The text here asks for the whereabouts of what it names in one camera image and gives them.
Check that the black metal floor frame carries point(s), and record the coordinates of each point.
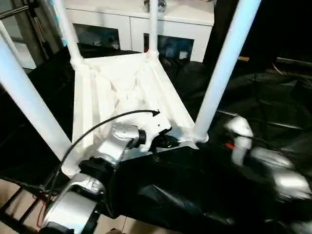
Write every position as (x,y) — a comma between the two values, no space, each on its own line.
(17,207)

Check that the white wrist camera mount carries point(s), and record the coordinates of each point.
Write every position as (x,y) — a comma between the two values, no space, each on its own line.
(156,124)
(240,129)

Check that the white jar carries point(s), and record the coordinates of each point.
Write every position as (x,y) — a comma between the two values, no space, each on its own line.
(182,54)
(169,52)

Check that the white slanted pipe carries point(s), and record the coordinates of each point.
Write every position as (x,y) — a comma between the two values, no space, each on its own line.
(24,56)

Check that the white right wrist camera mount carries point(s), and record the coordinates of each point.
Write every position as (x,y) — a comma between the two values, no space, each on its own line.
(240,129)

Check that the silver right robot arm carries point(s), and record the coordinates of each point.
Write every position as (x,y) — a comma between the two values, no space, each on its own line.
(280,170)

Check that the blue and white tube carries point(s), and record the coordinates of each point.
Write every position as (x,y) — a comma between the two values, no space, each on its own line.
(61,29)

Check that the dark brown rounded object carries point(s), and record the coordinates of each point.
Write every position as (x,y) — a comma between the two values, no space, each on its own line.
(112,231)

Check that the white sideboard cabinet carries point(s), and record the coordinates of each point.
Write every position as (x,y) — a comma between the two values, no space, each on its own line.
(109,17)

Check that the grey metal tripod stand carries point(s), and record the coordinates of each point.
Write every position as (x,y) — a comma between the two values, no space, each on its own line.
(36,26)

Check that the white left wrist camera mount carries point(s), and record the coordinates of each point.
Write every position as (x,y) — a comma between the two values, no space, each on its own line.
(156,124)

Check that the white plastic table top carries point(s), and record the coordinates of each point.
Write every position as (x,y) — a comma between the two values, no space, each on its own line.
(102,97)

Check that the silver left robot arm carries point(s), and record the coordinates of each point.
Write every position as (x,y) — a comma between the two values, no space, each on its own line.
(114,143)

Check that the small yellow label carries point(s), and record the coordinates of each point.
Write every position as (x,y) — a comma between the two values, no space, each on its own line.
(243,58)

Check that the dark bag of small parts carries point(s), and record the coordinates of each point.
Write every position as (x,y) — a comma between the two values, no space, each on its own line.
(161,5)

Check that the black plastic mat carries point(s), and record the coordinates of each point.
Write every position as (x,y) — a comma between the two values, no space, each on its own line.
(195,182)

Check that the black speaker cabinet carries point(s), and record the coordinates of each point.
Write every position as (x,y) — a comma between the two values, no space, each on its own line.
(256,31)

